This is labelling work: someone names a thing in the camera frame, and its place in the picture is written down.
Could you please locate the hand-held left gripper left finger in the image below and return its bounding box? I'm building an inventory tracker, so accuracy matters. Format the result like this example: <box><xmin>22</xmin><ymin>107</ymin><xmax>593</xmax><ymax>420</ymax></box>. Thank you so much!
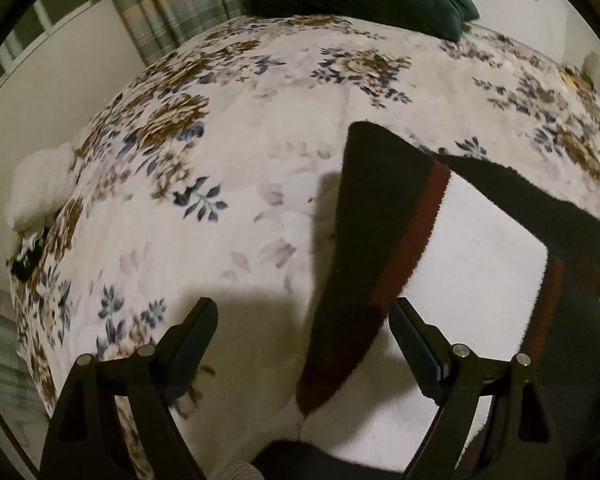
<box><xmin>39</xmin><ymin>297</ymin><xmax>219</xmax><ymax>480</ymax></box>

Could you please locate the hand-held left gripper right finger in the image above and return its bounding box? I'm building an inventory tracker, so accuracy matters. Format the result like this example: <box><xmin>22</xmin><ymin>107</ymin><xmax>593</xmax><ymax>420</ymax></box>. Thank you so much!
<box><xmin>389</xmin><ymin>297</ymin><xmax>566</xmax><ymax>480</ymax></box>

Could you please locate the black white red knit sweater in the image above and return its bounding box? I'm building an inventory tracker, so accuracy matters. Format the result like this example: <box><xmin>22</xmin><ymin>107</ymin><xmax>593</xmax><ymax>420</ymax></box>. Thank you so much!
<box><xmin>296</xmin><ymin>121</ymin><xmax>600</xmax><ymax>480</ymax></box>

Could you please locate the floral blanket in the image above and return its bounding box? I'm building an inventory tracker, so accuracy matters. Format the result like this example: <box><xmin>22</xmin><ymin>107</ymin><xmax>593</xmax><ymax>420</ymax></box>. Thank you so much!
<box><xmin>7</xmin><ymin>14</ymin><xmax>600</xmax><ymax>480</ymax></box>

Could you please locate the white cloth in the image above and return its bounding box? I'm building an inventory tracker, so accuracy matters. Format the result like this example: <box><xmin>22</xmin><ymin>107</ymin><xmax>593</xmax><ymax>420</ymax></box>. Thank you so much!
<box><xmin>7</xmin><ymin>142</ymin><xmax>76</xmax><ymax>231</ymax></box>

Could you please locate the table lamp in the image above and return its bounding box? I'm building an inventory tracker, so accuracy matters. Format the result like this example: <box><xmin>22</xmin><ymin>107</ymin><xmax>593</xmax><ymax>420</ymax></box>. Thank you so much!
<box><xmin>581</xmin><ymin>51</ymin><xmax>600</xmax><ymax>92</ymax></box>

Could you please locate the striped grey-green curtain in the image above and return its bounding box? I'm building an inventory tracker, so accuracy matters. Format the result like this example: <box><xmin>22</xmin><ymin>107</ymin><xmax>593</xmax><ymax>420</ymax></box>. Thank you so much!
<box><xmin>100</xmin><ymin>0</ymin><xmax>261</xmax><ymax>66</ymax></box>

